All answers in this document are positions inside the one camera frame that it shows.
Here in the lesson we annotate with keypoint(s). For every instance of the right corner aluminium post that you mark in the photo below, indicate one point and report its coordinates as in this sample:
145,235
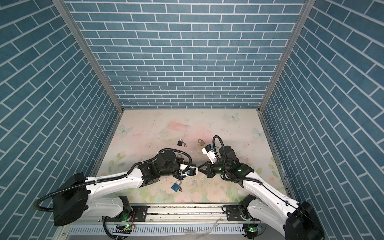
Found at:
304,14

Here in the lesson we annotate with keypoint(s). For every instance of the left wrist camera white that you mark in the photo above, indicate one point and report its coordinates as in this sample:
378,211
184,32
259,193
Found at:
188,171

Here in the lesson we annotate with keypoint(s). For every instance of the left corner aluminium post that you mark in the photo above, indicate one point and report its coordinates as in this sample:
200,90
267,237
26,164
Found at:
81,41

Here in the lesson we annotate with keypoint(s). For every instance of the blue padlock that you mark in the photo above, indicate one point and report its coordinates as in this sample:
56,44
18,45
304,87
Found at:
175,187

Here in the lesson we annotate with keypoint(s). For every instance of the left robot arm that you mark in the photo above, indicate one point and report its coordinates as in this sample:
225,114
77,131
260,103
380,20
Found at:
82,196

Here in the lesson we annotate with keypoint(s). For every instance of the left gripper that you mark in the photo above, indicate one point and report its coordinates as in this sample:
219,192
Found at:
179,177

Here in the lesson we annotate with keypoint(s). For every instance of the corner aluminium post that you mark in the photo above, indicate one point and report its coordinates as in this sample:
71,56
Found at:
304,14
81,41

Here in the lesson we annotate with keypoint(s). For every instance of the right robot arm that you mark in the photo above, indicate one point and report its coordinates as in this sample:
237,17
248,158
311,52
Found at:
294,220

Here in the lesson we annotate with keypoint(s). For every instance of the aluminium rail base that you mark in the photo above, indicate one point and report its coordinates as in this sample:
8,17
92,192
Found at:
168,220

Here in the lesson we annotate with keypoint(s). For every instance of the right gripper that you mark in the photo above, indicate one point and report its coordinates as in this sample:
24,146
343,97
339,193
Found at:
209,171

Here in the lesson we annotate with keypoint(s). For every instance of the brass padlock shackle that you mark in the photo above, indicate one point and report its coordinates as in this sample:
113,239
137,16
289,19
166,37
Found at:
201,143

